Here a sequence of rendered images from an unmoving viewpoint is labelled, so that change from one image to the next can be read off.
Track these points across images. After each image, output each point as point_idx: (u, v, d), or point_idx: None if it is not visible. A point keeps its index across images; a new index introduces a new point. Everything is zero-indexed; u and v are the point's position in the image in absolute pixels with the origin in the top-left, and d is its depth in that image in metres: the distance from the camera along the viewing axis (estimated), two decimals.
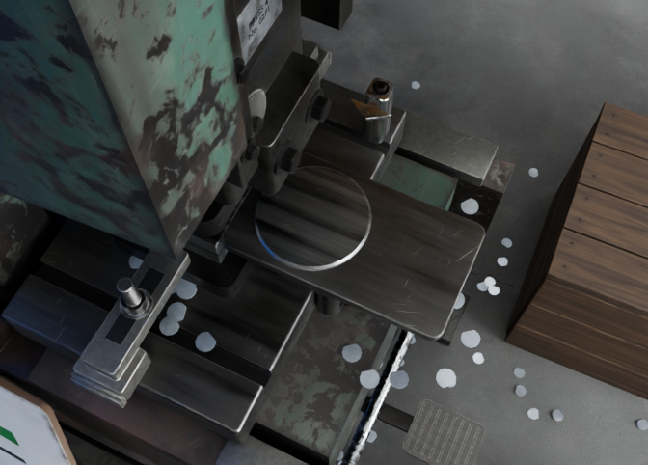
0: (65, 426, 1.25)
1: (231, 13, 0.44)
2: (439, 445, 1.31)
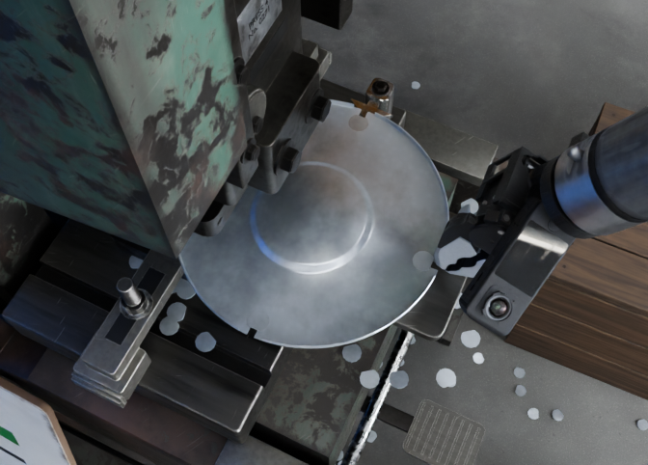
0: (65, 426, 1.25)
1: (231, 13, 0.44)
2: (439, 445, 1.31)
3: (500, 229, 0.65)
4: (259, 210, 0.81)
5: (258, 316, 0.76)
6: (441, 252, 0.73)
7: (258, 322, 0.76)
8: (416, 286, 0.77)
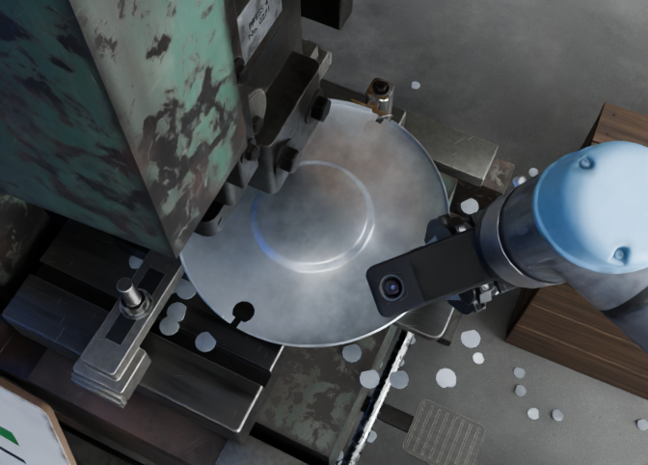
0: (65, 426, 1.25)
1: (231, 13, 0.44)
2: (439, 445, 1.31)
3: (451, 234, 0.64)
4: (363, 221, 0.80)
5: (372, 130, 0.85)
6: None
7: (372, 125, 0.86)
8: None
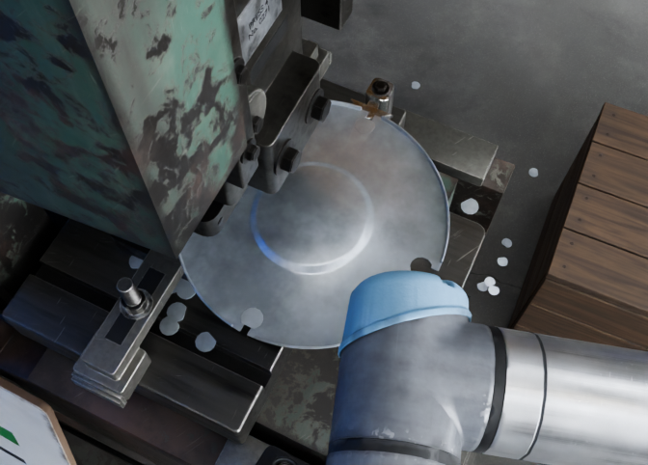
0: (65, 426, 1.25)
1: (231, 13, 0.44)
2: None
3: None
4: (317, 168, 0.83)
5: None
6: None
7: None
8: (225, 308, 0.77)
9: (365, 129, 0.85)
